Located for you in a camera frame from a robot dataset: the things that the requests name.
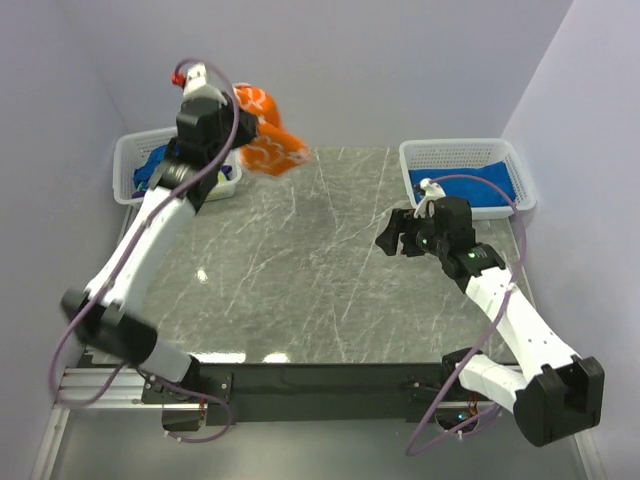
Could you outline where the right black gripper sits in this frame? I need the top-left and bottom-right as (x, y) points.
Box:
(374, 207), (449, 258)

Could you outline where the orange towel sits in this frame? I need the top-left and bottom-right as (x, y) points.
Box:
(234, 83), (311, 177)

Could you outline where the blue towel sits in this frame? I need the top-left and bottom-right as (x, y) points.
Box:
(132, 144), (168, 198)
(409, 162), (516, 208)

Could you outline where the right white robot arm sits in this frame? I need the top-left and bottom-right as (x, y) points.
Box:
(376, 197), (605, 447)

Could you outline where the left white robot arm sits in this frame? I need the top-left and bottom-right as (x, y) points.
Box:
(61, 95), (257, 402)

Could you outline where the purple towel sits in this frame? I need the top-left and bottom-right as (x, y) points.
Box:
(221, 164), (234, 181)

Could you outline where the yellow patterned towel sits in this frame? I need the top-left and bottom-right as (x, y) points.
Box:
(211, 169), (237, 196)

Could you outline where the right white plastic basket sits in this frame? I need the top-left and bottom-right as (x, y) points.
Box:
(399, 138), (536, 220)

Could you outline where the white plastic basket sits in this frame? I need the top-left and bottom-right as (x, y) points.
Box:
(112, 127), (243, 208)
(399, 138), (536, 220)

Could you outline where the left white plastic basket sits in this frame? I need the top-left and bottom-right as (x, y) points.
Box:
(112, 127), (243, 208)

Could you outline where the black base beam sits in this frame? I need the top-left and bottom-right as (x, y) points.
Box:
(142, 362), (474, 427)

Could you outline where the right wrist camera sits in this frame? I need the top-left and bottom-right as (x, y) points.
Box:
(413, 178), (446, 218)

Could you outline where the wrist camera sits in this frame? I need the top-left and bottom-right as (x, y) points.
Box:
(172, 62), (227, 105)
(413, 178), (446, 218)

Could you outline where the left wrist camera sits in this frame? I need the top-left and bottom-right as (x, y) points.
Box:
(172, 62), (227, 105)

